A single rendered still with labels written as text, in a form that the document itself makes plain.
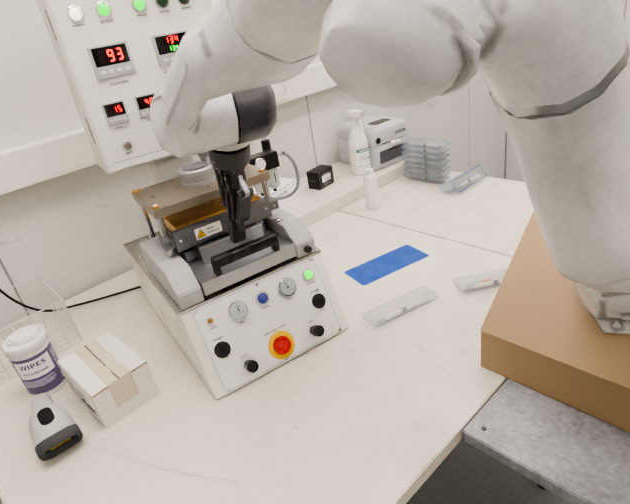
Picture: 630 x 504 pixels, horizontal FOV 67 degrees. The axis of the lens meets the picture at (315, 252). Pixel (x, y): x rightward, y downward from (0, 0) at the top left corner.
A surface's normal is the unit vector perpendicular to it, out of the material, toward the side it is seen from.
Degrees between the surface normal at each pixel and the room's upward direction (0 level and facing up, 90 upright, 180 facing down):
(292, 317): 65
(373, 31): 85
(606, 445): 0
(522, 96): 126
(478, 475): 0
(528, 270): 40
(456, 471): 0
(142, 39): 90
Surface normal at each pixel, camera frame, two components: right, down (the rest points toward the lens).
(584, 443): -0.15, -0.88
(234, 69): -0.27, 0.89
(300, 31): 0.00, 0.96
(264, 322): 0.43, -0.08
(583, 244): -0.72, 0.32
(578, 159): -0.15, 0.79
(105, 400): 0.68, 0.22
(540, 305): -0.58, -0.40
